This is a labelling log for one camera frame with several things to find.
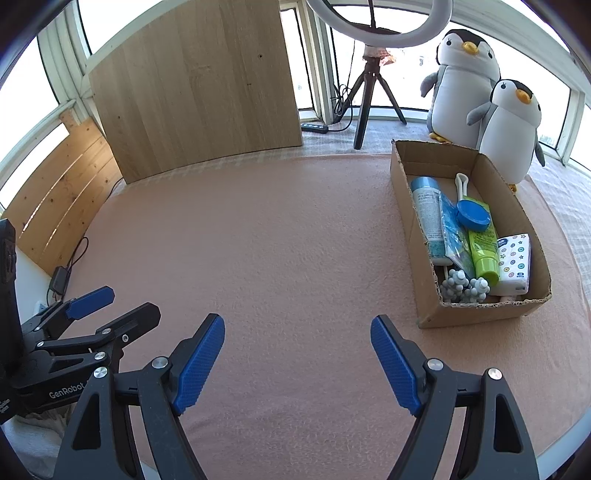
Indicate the brown cardboard box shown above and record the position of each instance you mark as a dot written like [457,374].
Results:
[471,314]

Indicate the white tube with blue cap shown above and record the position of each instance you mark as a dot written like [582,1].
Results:
[427,212]

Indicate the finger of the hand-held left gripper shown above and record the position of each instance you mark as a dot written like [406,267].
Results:
[134,318]
[90,300]

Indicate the pine slat headboard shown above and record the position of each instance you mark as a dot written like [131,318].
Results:
[60,198]

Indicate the small penguin plush toy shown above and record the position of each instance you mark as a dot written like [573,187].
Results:
[508,134]

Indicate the green tube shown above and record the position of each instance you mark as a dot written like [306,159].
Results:
[482,254]

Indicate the blue plastic packet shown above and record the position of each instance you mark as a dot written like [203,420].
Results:
[455,244]

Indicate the black power strip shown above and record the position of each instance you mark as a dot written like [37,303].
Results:
[314,128]

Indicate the large penguin plush toy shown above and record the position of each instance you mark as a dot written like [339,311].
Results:
[461,92]

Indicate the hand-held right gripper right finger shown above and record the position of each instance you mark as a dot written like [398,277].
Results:
[397,364]

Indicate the black tripod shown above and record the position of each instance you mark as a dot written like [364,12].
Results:
[364,110]

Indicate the black power adapter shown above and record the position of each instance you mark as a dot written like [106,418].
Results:
[60,279]

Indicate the blue round lid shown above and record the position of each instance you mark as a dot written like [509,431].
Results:
[475,217]

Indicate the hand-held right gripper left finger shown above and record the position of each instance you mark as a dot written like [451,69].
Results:
[198,364]

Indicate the dotted tissue pack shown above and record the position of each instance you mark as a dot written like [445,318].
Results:
[512,263]

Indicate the large light wooden board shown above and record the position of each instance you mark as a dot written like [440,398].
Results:
[194,83]

